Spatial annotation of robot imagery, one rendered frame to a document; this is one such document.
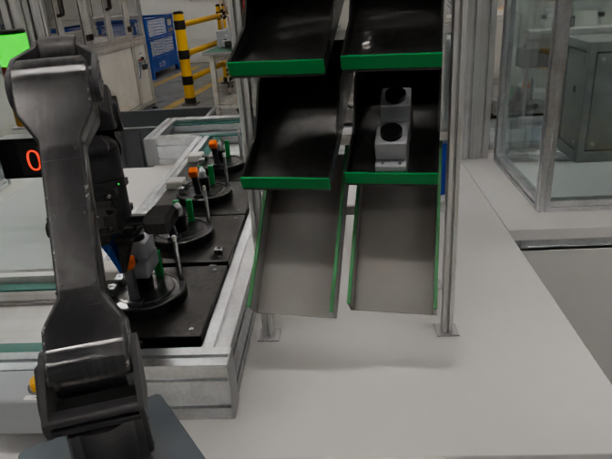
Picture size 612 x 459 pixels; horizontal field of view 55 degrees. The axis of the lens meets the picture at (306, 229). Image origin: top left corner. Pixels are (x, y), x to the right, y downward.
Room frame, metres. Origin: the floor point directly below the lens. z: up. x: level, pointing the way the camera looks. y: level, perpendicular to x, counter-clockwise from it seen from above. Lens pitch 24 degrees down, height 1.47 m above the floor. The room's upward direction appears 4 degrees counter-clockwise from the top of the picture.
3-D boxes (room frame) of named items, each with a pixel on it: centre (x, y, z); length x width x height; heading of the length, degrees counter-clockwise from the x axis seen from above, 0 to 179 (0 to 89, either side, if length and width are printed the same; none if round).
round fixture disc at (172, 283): (0.89, 0.28, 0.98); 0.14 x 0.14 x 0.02
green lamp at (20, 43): (1.02, 0.46, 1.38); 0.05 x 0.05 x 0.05
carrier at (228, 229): (1.14, 0.27, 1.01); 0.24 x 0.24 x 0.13; 86
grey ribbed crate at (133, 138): (2.98, 0.76, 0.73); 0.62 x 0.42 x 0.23; 86
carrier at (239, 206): (1.39, 0.25, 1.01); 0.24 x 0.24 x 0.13; 86
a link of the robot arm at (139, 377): (0.42, 0.20, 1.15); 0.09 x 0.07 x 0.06; 103
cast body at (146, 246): (0.90, 0.28, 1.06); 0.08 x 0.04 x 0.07; 176
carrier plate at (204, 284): (0.89, 0.28, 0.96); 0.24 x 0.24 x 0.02; 86
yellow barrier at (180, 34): (9.31, 1.05, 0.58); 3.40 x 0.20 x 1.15; 167
